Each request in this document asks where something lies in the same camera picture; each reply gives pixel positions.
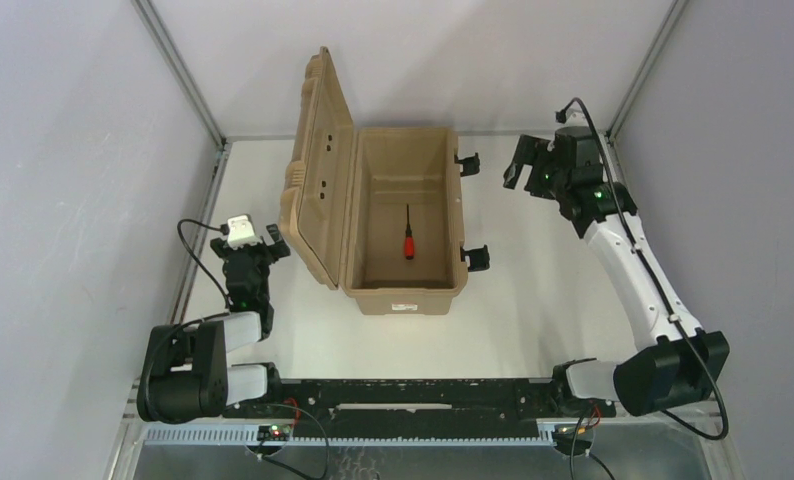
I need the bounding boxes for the red black screwdriver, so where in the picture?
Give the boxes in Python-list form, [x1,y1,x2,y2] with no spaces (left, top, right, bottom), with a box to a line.
[403,204,415,260]

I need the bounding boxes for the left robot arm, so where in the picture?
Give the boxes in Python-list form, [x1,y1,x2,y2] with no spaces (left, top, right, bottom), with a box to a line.
[136,217,290,424]

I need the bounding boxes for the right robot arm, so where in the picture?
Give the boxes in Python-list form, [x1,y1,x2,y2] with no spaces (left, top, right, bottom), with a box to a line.
[504,127,730,416]

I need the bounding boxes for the tan plastic storage bin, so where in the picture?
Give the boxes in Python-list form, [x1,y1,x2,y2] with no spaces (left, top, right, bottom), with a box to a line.
[278,47,490,315]

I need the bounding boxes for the left controller board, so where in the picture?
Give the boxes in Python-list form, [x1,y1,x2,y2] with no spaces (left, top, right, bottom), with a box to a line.
[256,424,293,443]

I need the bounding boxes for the controller board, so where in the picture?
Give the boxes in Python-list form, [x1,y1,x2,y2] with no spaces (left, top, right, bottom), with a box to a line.
[551,425,594,457]
[256,424,293,443]

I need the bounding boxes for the right controller board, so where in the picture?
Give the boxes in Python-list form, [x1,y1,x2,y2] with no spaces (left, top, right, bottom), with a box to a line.
[551,425,594,457]

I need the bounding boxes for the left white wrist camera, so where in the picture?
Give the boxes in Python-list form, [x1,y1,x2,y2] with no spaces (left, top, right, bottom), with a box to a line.
[226,214,261,249]

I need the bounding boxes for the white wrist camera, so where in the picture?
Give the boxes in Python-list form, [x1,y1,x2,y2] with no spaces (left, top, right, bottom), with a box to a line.
[553,109,604,167]
[226,214,261,249]

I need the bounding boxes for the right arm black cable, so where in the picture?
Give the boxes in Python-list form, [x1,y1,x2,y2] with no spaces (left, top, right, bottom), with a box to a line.
[555,97,730,480]

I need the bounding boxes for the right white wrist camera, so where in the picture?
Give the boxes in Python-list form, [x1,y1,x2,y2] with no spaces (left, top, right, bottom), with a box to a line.
[553,109,604,167]

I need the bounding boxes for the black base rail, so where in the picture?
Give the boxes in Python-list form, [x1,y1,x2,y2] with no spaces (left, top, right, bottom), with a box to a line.
[222,378,616,436]

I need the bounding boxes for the perforated metal cable tray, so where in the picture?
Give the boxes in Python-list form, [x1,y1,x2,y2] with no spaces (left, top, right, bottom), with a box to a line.
[143,421,574,447]

